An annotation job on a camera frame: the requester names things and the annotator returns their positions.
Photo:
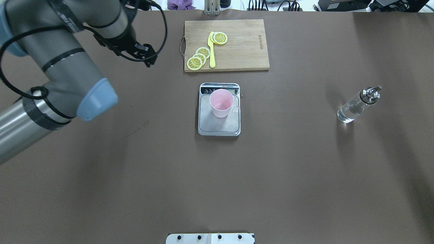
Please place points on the lemon slice behind left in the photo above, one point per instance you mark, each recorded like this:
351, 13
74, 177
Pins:
211, 36

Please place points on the purple cloth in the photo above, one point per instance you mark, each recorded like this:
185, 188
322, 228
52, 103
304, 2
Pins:
180, 5

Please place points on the pink plastic cup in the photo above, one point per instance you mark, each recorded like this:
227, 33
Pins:
221, 101

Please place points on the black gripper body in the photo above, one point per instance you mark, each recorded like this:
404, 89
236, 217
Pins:
126, 38

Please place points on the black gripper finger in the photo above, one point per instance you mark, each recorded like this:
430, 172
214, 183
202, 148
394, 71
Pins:
148, 62

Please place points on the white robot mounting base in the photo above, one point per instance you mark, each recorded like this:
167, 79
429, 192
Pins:
210, 238

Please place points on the black water bottle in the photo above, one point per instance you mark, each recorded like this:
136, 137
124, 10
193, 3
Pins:
225, 3

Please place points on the aluminium frame post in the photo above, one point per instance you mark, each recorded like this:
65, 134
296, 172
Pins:
212, 8

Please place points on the clear glass sauce bottle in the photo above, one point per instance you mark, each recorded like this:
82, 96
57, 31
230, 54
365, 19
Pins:
360, 102

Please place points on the lemon slice middle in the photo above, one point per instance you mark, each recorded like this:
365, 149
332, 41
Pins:
202, 57

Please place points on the lemon slice front left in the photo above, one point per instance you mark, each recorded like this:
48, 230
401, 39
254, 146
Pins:
219, 38

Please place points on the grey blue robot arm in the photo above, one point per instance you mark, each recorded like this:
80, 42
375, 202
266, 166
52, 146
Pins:
44, 30

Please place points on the lemon slice lower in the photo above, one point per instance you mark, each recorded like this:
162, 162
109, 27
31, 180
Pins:
204, 51

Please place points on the yellow plastic knife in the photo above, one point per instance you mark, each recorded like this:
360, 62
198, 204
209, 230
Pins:
212, 63

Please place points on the silver digital kitchen scale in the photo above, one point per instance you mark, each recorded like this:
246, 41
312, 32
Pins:
210, 125

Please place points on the wooden cutting board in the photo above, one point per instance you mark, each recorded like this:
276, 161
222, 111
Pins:
245, 50

